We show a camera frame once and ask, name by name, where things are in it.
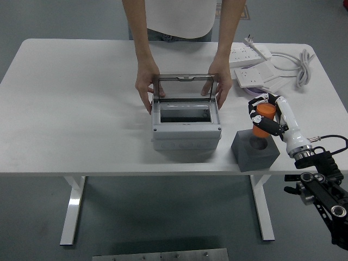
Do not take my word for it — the person's left hand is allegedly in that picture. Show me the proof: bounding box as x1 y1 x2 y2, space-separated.
201 58 233 111

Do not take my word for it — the grey block with round hole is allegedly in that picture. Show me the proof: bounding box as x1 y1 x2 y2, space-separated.
231 128 281 173

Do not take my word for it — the grey metal plate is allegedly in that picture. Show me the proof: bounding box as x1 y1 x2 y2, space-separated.
92 247 229 261

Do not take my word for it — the white table leg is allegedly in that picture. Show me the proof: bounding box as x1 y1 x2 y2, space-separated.
250 175 275 241
59 176 87 246

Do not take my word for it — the transparent hinged box lid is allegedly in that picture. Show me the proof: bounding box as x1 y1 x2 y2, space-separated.
152 73 220 103

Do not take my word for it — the person's torso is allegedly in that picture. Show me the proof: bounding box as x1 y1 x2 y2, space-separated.
127 0 218 43

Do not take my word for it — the white plug and cord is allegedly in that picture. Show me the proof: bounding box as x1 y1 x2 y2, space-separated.
243 34 316 89

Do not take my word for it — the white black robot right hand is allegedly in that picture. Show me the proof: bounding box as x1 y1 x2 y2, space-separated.
246 92 312 159

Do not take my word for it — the white wall socket panel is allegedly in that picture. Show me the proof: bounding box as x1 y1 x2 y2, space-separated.
234 67 264 88

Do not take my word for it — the grey plastic electrical box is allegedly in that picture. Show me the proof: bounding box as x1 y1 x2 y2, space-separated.
151 98 222 151

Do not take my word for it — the white power strip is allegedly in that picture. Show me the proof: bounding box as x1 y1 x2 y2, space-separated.
229 46 274 69

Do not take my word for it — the orange cylindrical battery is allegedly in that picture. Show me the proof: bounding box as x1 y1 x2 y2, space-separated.
252 104 276 138

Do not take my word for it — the person's right hand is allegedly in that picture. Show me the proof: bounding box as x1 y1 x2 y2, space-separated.
135 58 166 115

